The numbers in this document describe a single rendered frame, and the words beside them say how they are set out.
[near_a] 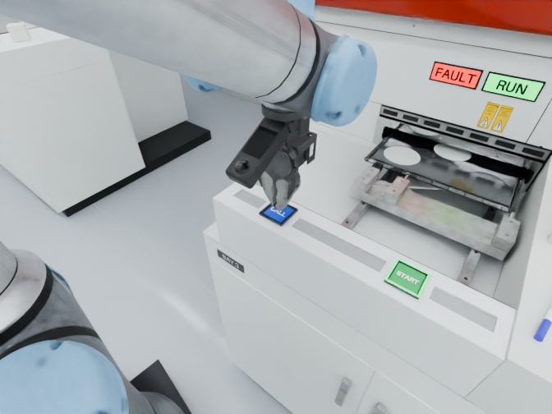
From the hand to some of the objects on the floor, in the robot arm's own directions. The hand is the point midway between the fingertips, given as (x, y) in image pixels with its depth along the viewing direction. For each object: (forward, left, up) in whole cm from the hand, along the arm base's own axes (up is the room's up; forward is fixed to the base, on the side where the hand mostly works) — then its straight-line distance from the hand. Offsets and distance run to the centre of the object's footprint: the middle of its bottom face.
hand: (276, 206), depth 61 cm
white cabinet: (+21, -26, -100) cm, 106 cm away
